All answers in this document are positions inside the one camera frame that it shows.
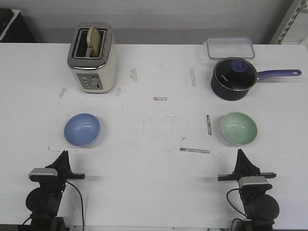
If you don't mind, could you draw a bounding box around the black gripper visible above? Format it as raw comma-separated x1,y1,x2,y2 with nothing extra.
45,150,85,185
218,149,276,182

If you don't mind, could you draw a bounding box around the blue bowl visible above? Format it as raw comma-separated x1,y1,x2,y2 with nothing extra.
64,113,101,147

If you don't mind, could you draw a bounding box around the green bowl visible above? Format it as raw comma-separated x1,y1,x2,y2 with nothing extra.
220,112,257,146

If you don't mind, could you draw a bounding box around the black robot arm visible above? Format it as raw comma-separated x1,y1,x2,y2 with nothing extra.
218,149,280,231
26,150,85,231

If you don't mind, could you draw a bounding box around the dark blue saucepan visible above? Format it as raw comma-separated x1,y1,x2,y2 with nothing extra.
211,57,302,101

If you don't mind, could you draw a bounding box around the glass pot lid blue knob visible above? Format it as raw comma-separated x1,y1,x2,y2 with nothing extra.
214,57,257,91

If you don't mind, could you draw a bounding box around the cream and chrome toaster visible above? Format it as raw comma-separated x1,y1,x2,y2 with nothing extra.
67,22,118,93

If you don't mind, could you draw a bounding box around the clear plastic food container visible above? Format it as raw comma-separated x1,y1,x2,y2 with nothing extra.
204,37,255,60

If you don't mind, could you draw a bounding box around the toast slice in toaster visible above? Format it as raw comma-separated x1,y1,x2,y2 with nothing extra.
87,27,102,57

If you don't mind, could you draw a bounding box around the black box in corner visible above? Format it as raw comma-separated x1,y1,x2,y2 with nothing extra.
0,8,37,43

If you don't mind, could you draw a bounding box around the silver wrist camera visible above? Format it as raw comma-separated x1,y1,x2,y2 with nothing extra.
28,168,58,182
238,176,269,188

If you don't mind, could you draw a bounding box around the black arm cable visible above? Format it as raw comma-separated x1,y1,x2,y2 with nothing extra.
226,188,247,217
65,180,85,229

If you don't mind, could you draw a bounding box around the white slotted shelf rail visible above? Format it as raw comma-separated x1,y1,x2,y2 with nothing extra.
269,0,308,45

